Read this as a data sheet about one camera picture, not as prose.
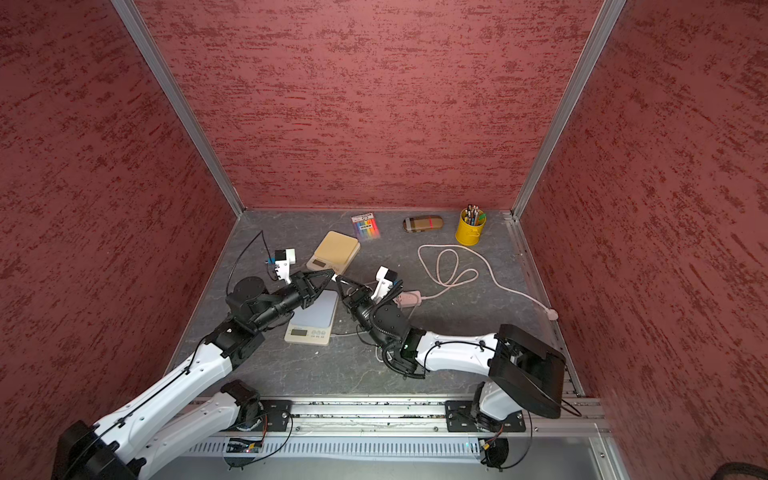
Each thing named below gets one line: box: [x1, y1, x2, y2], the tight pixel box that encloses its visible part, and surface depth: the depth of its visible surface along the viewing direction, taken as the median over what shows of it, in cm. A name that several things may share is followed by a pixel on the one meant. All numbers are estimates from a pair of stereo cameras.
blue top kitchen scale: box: [284, 290, 339, 346], surface depth 88 cm
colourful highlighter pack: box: [350, 212, 381, 240], surface depth 117 cm
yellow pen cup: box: [455, 207, 487, 246], surface depth 106 cm
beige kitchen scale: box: [306, 230, 361, 276], surface depth 108 cm
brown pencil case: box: [403, 216, 444, 233], surface depth 116 cm
